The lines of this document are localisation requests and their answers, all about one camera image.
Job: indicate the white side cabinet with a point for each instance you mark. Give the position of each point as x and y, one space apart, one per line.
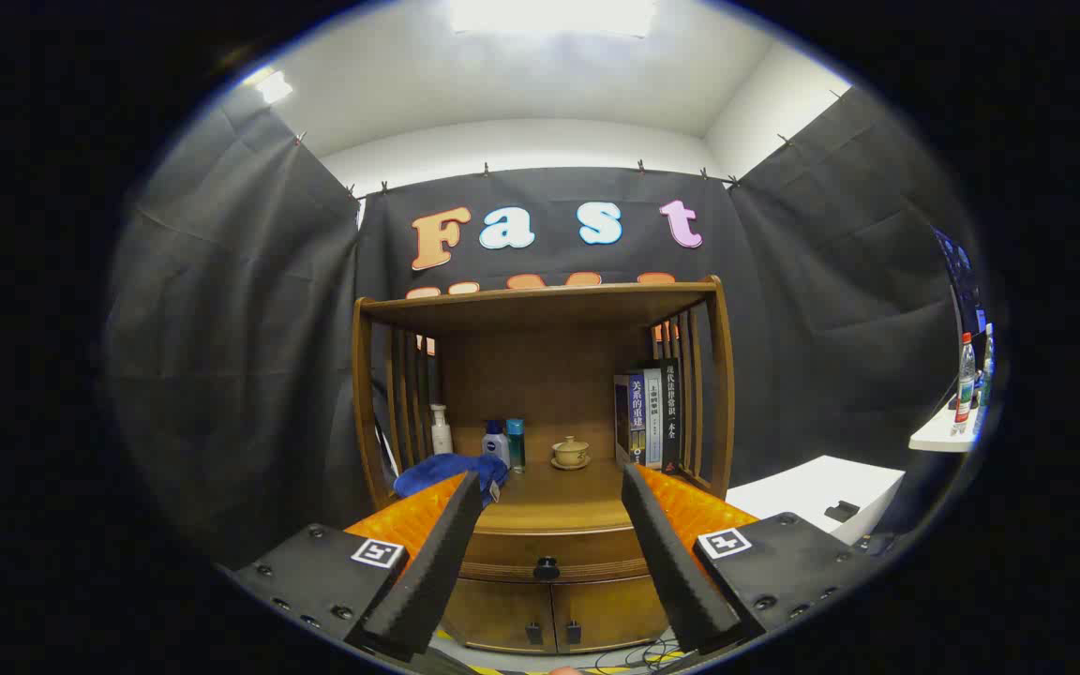
802 483

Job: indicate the blue spine book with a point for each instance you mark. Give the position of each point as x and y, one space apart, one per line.
634 417

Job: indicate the ceiling light panel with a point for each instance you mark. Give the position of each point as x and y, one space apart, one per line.
273 87

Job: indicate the clear teal bottle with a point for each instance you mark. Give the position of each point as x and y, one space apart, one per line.
516 444

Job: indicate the wooden countertop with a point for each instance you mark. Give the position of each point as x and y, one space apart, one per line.
559 497

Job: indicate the black round drawer knob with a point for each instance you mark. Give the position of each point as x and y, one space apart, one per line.
547 568

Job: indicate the white pump bottle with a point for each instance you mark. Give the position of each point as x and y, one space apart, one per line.
442 435

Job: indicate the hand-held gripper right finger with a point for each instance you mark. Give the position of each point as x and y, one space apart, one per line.
671 562

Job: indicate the white wall shelf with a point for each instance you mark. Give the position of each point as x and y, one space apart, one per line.
941 437

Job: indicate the wooden drawer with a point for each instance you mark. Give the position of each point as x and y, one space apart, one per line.
502 548

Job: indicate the white lotion bottle blue cap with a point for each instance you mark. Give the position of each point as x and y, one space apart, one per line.
496 447

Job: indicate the dark monitor screen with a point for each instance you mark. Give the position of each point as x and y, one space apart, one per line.
962 272

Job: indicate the blue towel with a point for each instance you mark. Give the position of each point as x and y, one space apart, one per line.
437 471

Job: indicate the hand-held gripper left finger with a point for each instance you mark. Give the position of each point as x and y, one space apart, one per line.
427 572

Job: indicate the clear plastic bottle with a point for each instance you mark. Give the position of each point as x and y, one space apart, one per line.
986 367

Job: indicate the beige lidded tea cup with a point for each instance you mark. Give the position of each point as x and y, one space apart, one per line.
570 454

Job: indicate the wooden cabinet door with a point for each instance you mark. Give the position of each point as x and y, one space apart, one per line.
610 607
498 611

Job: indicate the wooden cabinet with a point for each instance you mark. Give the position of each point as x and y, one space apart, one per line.
540 375

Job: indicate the small black box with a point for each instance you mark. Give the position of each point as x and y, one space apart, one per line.
842 511

